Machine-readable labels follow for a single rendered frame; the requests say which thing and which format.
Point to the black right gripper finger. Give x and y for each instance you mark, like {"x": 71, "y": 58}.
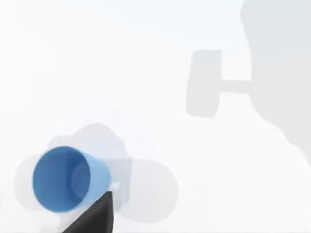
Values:
{"x": 97, "y": 216}

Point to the blue cup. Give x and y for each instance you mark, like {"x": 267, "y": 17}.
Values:
{"x": 63, "y": 179}

